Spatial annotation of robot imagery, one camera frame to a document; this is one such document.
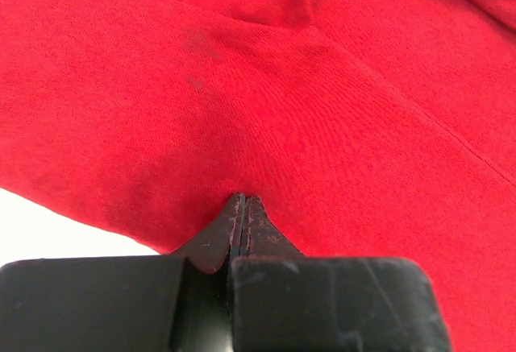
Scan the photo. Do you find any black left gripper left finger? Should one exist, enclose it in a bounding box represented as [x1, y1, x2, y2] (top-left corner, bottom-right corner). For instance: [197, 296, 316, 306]
[1, 194, 244, 351]

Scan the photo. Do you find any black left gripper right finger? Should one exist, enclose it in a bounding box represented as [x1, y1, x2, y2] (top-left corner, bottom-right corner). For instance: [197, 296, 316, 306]
[231, 197, 452, 351]

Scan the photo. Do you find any red t shirt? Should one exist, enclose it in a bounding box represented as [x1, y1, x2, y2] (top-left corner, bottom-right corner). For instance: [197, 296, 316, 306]
[1, 0, 515, 351]

